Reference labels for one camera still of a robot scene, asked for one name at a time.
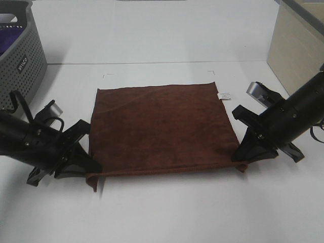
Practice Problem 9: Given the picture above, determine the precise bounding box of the beige plastic bin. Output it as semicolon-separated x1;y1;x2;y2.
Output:
267;1;323;95

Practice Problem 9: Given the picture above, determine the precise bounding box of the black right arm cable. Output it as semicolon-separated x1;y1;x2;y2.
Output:
309;118;324;144

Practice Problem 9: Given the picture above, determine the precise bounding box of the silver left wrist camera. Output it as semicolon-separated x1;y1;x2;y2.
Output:
35;100;63;122

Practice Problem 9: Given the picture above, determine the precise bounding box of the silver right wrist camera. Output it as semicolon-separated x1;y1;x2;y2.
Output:
246;82;282;108

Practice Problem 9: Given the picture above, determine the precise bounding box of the purple cloth in basket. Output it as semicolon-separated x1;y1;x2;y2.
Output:
0;28;23;55

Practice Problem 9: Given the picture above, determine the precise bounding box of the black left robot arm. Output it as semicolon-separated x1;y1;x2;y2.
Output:
1;112;102;186

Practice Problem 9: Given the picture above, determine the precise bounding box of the grey perforated laundry basket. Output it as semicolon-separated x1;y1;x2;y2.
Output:
1;1;47;110

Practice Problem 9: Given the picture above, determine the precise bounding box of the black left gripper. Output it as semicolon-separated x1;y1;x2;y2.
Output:
24;120;102;187

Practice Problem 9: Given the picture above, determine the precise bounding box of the white towel care label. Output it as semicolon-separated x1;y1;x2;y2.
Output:
217;92;231;100

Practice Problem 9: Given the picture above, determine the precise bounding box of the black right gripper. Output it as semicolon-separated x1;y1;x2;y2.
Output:
232;105;304;163

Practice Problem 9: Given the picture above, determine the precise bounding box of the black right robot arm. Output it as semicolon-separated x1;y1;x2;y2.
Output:
231;70;323;163

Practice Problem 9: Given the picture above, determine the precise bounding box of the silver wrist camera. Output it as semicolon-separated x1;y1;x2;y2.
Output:
35;100;63;122
246;82;282;108

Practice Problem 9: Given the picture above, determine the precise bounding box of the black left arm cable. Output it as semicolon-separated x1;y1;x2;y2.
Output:
9;91;64;132

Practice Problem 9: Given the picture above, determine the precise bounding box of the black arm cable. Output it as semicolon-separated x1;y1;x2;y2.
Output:
9;91;64;132
309;118;324;144

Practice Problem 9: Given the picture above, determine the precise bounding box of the brown square towel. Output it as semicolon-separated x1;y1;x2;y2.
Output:
86;83;248;190

